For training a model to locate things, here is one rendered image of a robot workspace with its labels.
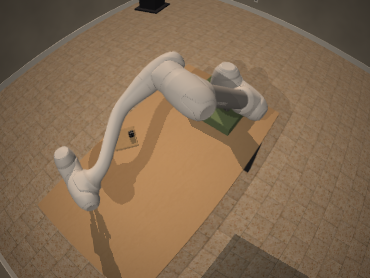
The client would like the black die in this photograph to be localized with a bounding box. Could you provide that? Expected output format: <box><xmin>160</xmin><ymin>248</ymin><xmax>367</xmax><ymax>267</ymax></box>
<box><xmin>128</xmin><ymin>130</ymin><xmax>135</xmax><ymax>138</ymax></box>

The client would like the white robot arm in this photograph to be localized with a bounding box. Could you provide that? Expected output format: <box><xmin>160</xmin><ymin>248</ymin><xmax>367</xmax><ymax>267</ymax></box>
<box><xmin>54</xmin><ymin>51</ymin><xmax>268</xmax><ymax>211</ymax></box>

